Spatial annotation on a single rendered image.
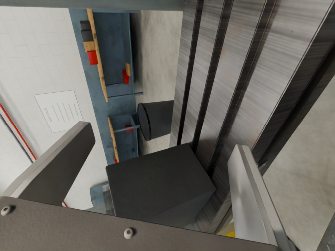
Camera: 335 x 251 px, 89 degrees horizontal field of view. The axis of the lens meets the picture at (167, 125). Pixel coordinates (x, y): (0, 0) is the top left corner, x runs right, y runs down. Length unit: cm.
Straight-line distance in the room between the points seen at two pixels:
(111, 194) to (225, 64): 28
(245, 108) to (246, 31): 9
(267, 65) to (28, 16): 443
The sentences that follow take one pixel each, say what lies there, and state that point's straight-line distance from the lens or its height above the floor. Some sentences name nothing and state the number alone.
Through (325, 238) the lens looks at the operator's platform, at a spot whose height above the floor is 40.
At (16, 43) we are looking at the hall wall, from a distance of 467.
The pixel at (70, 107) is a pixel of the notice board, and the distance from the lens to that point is 517.
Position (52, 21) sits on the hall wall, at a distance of 448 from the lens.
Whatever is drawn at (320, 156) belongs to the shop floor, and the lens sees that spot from 131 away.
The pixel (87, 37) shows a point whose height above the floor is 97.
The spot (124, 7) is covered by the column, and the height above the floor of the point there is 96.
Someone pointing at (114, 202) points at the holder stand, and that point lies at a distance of 33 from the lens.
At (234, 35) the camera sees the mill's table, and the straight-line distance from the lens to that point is 26.
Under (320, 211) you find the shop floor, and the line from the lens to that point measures 147.
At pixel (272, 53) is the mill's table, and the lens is 22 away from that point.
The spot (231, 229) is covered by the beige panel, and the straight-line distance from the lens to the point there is 177.
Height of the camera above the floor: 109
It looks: 21 degrees down
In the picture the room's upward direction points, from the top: 103 degrees counter-clockwise
